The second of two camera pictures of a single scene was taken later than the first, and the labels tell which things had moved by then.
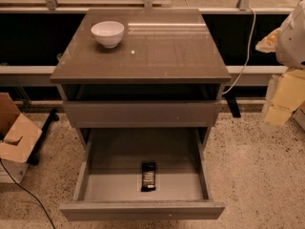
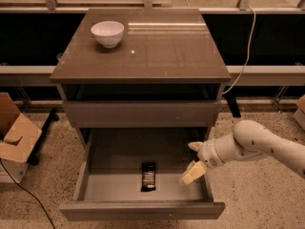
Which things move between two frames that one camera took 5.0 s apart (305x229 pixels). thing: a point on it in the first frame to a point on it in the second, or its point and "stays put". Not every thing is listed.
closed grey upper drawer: [142, 114] stays put
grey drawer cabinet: [159, 87] stays put
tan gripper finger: [289, 93] to [194, 170]
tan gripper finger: [269, 43] to [194, 145]
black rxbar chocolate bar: [149, 176] stays put
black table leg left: [53, 115] stays put
